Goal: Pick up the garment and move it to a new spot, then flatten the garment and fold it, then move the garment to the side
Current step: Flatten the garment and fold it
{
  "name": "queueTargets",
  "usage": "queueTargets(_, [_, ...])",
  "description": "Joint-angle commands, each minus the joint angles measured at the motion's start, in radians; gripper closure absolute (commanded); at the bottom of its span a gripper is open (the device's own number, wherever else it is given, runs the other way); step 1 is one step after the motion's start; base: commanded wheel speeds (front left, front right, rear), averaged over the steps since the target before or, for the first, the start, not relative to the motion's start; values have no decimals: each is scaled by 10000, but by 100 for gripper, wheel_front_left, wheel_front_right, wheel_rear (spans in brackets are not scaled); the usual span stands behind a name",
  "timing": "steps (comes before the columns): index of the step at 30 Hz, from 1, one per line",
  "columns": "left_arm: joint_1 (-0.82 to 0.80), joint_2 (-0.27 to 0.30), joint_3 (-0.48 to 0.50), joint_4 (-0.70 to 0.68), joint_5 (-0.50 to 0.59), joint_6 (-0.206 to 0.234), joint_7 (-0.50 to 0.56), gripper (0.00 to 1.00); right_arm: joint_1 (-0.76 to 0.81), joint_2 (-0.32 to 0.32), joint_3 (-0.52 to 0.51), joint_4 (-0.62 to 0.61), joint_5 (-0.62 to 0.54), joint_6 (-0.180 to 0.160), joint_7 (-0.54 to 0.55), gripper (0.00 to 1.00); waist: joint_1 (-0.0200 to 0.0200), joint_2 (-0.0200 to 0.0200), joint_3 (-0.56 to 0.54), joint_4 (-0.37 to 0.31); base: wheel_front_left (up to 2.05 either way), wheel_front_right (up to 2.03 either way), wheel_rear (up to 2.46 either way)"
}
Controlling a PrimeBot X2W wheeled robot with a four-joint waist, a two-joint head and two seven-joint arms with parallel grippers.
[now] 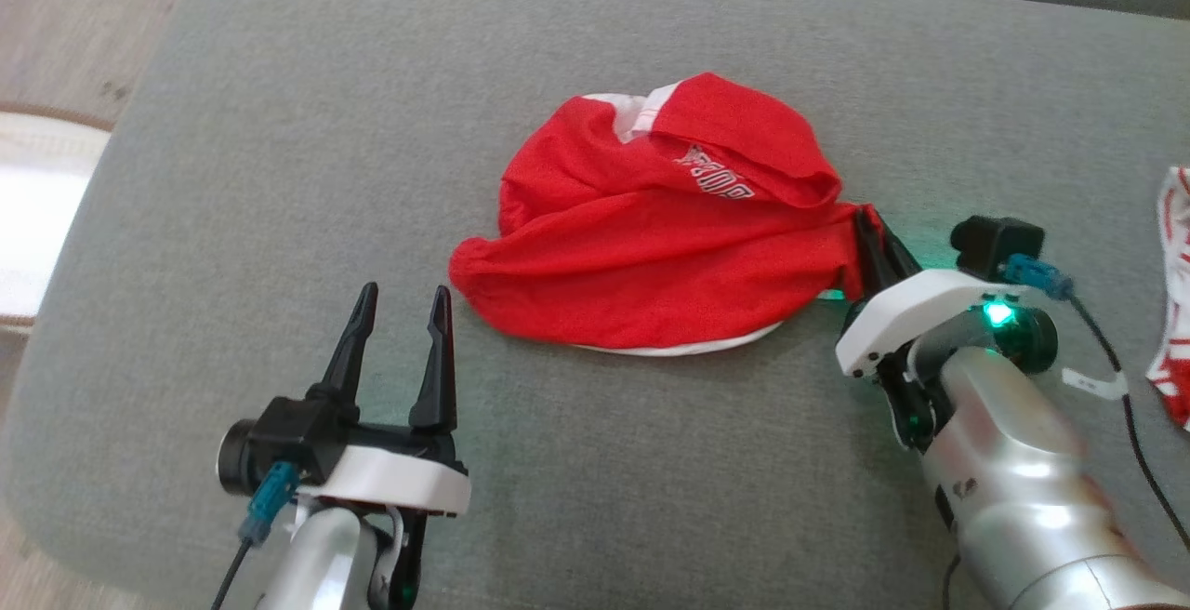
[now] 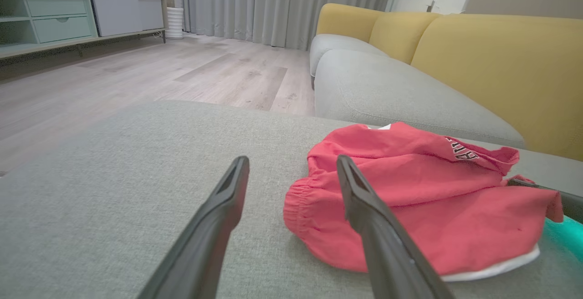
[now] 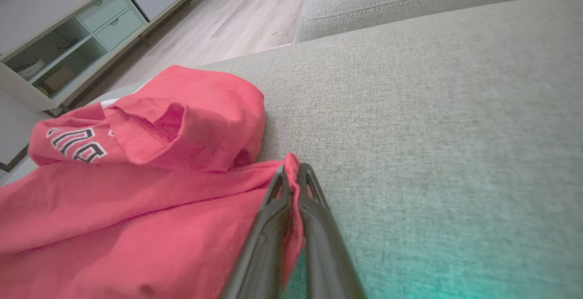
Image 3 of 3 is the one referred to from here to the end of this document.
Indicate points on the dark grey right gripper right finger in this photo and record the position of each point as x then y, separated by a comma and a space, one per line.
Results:
323, 244

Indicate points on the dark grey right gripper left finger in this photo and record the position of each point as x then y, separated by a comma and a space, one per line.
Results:
268, 244

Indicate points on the red jersey with number 3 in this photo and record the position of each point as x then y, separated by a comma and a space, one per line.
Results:
114, 235

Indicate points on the grey fabric sofa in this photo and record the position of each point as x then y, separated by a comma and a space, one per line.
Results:
432, 153

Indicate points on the red jersey with white trim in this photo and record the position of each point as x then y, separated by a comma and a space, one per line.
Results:
196, 107

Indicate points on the brown box in cabinet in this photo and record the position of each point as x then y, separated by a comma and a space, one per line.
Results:
59, 79

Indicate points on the white dishes in cabinet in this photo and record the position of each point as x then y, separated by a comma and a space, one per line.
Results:
32, 70

